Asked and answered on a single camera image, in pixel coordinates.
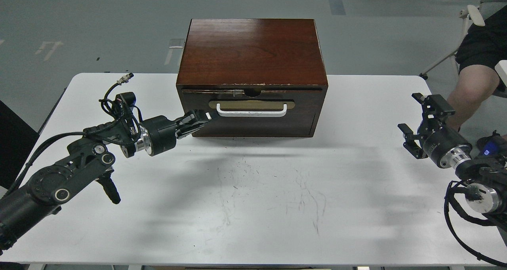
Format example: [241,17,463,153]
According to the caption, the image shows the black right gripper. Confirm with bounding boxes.
[398,93,472,169]

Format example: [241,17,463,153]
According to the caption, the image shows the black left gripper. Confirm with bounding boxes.
[141,109,212,156]

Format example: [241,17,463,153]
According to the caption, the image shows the wooden drawer with white handle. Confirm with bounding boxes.
[179,89,326,138]

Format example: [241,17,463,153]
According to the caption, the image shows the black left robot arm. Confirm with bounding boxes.
[0,73,219,251]

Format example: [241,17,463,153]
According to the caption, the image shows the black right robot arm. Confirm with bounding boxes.
[398,93,506,230]

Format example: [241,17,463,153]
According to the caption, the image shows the dark wooden cabinet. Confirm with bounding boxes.
[176,19,329,138]

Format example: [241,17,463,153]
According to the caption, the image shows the seated person in black shorts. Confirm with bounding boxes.
[447,6,507,131]

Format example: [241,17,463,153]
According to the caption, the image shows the white chair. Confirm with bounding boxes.
[419,1,506,80]

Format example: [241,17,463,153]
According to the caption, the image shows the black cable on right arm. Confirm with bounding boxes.
[444,181,507,267]

